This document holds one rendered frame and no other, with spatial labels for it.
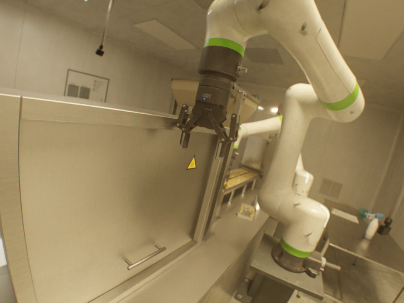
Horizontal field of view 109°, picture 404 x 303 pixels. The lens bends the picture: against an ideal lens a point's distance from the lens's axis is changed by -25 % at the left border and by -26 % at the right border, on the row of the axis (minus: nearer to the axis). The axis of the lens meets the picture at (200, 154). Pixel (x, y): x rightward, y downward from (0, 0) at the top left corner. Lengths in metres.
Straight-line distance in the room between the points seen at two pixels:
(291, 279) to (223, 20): 0.76
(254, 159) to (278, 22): 1.58
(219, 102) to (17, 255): 0.46
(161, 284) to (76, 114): 0.59
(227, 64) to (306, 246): 0.61
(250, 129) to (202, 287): 0.94
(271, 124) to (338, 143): 4.18
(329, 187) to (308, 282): 4.74
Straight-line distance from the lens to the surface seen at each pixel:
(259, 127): 1.26
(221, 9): 0.44
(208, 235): 0.98
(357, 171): 5.46
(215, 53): 0.41
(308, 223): 0.69
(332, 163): 5.36
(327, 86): 0.53
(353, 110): 0.66
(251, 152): 1.86
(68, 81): 4.38
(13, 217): 0.36
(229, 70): 0.40
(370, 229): 2.11
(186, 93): 0.92
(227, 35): 0.42
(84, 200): 0.42
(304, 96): 0.72
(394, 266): 1.89
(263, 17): 0.37
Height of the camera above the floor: 1.35
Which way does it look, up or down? 11 degrees down
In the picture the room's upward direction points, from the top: 13 degrees clockwise
